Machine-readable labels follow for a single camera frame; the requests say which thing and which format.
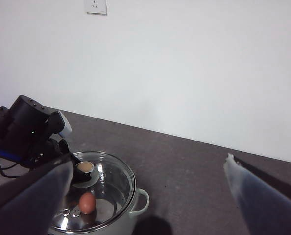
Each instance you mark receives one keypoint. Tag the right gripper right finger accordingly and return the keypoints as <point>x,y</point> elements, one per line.
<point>270,205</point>

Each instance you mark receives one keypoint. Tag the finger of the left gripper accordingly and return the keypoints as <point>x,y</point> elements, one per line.
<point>75,160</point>
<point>81,178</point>

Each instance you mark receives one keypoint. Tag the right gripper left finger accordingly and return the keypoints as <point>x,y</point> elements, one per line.
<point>25,203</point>

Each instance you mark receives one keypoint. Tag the brown egg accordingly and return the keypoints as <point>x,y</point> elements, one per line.
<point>87,203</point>

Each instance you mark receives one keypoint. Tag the glass lid with green knob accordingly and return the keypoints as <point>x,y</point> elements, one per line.
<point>111,176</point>

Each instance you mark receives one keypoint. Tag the pale green electric cooking pot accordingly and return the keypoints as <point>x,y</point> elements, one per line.
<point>126,220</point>

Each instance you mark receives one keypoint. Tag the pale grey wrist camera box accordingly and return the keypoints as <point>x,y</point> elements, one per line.
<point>65,127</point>

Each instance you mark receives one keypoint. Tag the white wall socket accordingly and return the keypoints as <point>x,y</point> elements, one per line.
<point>96,7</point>

